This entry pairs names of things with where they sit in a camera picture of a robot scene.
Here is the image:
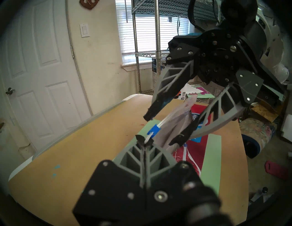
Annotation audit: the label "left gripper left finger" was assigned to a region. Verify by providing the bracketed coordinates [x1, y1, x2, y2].
[73, 134, 146, 226]

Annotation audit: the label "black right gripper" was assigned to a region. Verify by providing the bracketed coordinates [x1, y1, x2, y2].
[144, 0, 268, 146]

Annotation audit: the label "floral patterned cushion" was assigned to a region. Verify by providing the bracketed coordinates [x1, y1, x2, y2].
[238, 117, 277, 159]

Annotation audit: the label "red object on floor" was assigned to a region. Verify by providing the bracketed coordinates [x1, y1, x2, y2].
[265, 161, 289, 181]

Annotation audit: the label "white window blinds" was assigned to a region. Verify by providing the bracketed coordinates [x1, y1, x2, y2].
[115, 0, 190, 64]

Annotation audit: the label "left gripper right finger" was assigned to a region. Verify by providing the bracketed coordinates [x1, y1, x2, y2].
[145, 138, 206, 226]

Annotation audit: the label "utility pump cardboard box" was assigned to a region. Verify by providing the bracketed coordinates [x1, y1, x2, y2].
[151, 57, 167, 94]

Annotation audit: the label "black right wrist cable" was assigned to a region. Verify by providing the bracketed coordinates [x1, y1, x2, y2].
[188, 0, 227, 33]

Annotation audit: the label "brown cardboard table cover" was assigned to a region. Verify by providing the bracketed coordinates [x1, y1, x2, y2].
[8, 94, 249, 226]

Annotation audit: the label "white window sill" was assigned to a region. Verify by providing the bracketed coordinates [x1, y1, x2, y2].
[120, 62, 154, 72]

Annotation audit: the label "white jagged paper sheet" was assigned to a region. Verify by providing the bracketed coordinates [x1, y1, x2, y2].
[180, 83, 204, 101]

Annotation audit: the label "white panel door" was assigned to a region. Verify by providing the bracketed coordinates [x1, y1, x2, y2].
[0, 0, 93, 160]

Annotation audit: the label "chrome wire shelf rack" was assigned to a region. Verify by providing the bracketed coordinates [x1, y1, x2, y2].
[124, 0, 226, 96]

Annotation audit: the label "rusty anchor wall decoration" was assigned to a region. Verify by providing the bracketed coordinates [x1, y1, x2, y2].
[79, 0, 100, 10]

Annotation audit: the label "magenta paper sheet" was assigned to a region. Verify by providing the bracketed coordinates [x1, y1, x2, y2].
[194, 86, 209, 95]

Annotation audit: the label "white light switch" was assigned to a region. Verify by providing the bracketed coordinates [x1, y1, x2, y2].
[79, 23, 91, 38]

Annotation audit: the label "brown cardboard piece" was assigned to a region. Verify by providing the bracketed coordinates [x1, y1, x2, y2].
[250, 104, 280, 123]

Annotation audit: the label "light green paper mat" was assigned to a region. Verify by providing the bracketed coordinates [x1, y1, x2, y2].
[113, 118, 222, 197]

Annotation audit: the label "clear ziplock bag blue slider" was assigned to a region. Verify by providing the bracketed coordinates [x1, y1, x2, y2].
[146, 95, 199, 156]

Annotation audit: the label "red freezer bag box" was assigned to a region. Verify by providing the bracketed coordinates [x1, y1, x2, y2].
[172, 104, 214, 177]

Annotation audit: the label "green paper sheet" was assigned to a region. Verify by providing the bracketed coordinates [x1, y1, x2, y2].
[186, 92, 216, 100]

